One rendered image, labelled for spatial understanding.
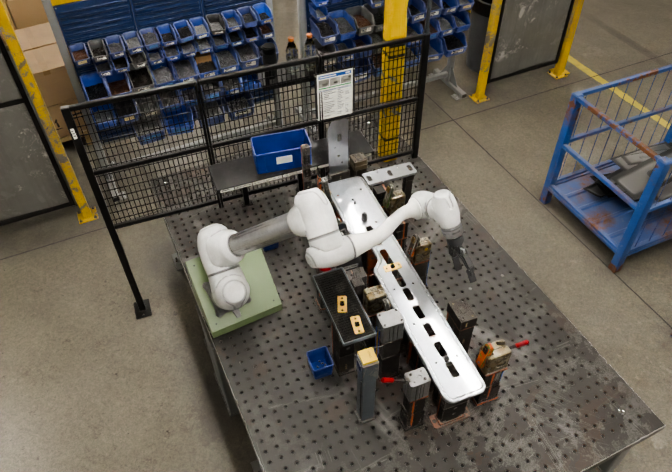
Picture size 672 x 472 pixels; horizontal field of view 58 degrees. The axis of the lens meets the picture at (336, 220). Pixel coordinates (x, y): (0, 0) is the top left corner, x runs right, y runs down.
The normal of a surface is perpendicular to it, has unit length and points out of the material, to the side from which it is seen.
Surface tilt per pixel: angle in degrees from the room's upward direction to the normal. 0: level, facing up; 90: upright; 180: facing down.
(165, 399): 0
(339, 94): 90
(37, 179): 89
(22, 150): 93
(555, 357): 0
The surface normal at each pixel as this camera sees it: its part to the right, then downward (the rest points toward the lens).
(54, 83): 0.53, 0.58
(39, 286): -0.01, -0.71
